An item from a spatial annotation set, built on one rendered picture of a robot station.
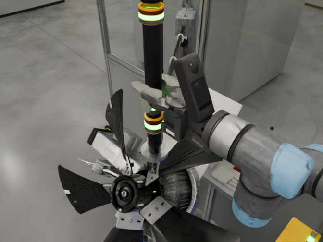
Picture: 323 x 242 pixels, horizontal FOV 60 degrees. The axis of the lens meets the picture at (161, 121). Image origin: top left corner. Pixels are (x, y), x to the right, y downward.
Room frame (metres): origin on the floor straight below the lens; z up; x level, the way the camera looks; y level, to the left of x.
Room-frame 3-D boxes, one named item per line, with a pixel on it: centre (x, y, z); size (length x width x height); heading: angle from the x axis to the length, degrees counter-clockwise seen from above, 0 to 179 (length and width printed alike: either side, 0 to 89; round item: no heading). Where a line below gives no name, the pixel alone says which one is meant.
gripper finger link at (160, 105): (0.43, 0.00, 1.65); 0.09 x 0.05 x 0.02; 55
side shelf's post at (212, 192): (0.95, -0.29, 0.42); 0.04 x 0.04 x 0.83; 45
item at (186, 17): (1.10, -0.10, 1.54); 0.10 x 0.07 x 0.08; 170
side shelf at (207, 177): (0.95, -0.29, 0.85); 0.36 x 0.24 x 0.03; 45
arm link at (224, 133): (0.35, -0.12, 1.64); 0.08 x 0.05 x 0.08; 135
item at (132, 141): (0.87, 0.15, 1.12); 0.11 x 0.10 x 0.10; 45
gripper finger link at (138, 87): (0.46, 0.03, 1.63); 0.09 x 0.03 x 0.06; 55
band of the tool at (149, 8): (0.48, 0.02, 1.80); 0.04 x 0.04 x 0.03
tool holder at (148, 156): (0.49, 0.02, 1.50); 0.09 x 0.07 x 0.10; 170
